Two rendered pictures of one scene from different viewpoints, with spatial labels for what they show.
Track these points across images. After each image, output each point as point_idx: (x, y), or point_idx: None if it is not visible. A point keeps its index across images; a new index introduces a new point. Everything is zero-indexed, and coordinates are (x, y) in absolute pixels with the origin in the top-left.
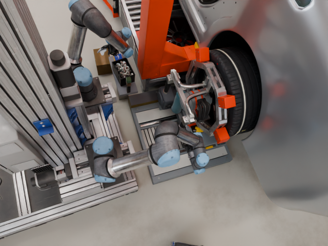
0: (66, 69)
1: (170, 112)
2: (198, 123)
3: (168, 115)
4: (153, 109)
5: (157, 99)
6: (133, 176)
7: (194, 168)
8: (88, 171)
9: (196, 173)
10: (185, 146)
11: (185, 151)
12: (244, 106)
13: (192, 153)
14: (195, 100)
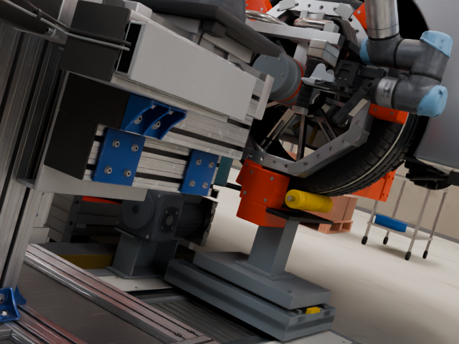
0: None
1: (153, 283)
2: (302, 159)
3: (154, 287)
4: (105, 277)
5: (106, 253)
6: (193, 331)
7: (426, 86)
8: (172, 29)
9: (438, 93)
10: (352, 96)
11: (259, 340)
12: (399, 37)
13: (389, 77)
14: (296, 61)
